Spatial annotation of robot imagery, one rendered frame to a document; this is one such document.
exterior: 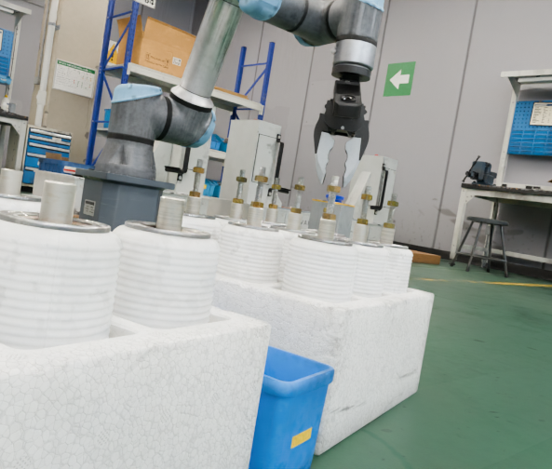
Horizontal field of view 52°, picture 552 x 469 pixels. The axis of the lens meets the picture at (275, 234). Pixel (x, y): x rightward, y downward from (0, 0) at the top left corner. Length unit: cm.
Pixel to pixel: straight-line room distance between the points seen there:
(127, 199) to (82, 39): 618
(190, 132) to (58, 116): 587
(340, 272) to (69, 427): 45
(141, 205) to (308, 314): 81
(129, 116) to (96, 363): 111
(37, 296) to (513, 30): 639
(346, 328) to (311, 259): 10
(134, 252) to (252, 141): 320
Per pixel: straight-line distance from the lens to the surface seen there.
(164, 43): 637
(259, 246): 79
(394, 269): 95
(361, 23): 107
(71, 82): 741
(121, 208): 141
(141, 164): 144
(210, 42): 148
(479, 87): 659
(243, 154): 371
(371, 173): 462
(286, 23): 110
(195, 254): 47
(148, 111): 146
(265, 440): 60
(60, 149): 649
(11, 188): 68
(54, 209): 42
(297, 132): 815
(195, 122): 151
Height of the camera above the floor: 29
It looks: 3 degrees down
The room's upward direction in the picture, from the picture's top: 9 degrees clockwise
